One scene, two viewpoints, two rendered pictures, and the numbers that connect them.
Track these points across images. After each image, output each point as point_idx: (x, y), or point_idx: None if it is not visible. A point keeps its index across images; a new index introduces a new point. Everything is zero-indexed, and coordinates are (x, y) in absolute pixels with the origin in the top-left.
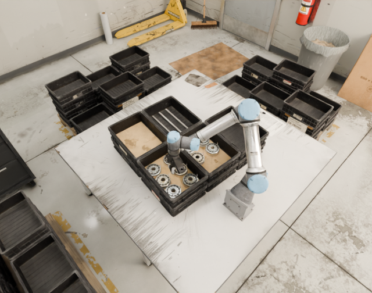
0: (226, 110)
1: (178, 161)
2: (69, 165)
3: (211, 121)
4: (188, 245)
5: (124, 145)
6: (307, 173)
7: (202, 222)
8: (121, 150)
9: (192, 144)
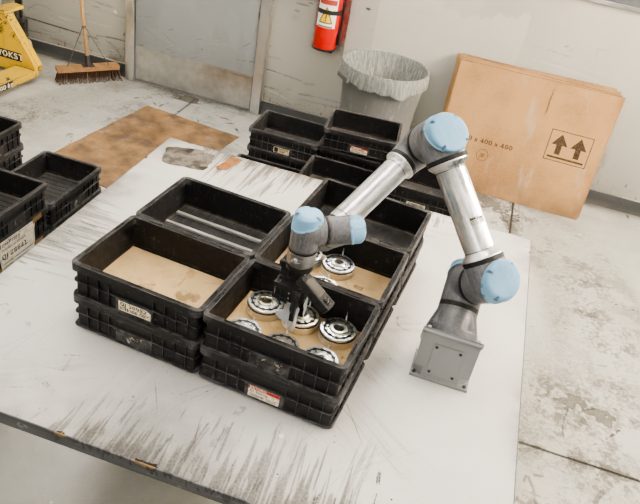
0: (323, 188)
1: (315, 285)
2: None
3: None
4: (398, 474)
5: (146, 289)
6: None
7: (395, 421)
8: (126, 314)
9: (355, 226)
